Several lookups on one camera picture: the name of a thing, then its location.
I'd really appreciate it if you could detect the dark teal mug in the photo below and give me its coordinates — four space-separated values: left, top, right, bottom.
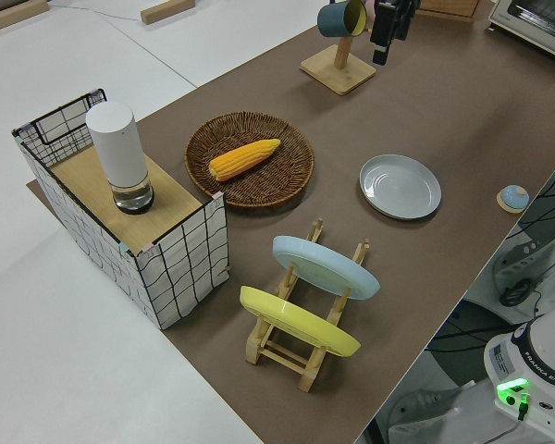
317 0 369 39

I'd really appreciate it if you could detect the wooden dish rack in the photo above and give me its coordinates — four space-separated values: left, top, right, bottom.
244 218 371 393

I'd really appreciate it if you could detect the wooden shelf board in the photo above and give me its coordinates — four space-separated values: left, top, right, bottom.
50 147 203 249

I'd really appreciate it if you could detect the brown wicker basket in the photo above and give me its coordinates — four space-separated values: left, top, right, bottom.
185 111 315 213

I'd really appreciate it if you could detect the white metal robot stand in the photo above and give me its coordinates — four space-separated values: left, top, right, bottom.
489 228 554 306

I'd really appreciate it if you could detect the light blue plate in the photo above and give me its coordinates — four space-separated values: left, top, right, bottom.
272 235 381 302

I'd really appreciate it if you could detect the gray round plate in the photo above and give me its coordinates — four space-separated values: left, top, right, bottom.
359 154 443 222

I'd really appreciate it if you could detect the wooden block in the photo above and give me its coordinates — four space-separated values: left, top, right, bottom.
140 0 186 25
0 0 49 32

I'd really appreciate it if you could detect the wooden drawer cabinet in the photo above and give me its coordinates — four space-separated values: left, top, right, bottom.
415 0 483 20

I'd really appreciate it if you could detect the white cylindrical bottle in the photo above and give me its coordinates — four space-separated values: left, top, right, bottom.
85 101 156 216

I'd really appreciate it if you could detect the black coiled cable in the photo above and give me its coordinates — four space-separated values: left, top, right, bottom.
499 280 532 307

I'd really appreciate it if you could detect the yellow plate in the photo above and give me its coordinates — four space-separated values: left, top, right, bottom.
239 285 362 358

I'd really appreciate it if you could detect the cream toaster oven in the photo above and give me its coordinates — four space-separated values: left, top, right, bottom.
486 0 555 66

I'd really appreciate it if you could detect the thin gray cable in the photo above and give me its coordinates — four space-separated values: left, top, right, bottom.
45 0 142 23

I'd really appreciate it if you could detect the white grid storage box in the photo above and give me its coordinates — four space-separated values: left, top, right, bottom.
11 87 231 330

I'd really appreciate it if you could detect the yellow corn cob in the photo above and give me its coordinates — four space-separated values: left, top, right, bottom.
208 138 282 182

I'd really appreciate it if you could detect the brown table mat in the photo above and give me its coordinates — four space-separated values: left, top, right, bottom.
26 0 555 444

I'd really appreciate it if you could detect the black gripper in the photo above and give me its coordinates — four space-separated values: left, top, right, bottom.
371 0 420 66

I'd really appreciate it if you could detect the wooden mug tree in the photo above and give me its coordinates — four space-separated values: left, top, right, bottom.
299 0 377 97

